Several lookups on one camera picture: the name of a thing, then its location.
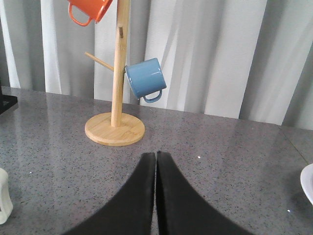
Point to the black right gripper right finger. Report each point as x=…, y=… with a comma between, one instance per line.
x=181, y=210

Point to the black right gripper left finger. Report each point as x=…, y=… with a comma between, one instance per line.
x=130, y=211

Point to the pale green HOME mug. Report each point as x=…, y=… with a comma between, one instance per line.
x=6, y=205

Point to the wooden mug tree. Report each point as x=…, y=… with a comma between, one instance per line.
x=117, y=128

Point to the white plate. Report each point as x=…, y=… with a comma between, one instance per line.
x=306, y=180

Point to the blue enamel mug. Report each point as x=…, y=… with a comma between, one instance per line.
x=146, y=80

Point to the grey white curtain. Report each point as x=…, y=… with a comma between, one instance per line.
x=248, y=59

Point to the black metal mug rack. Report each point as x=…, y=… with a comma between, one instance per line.
x=6, y=101

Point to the orange enamel mug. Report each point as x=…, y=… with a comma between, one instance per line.
x=95, y=9

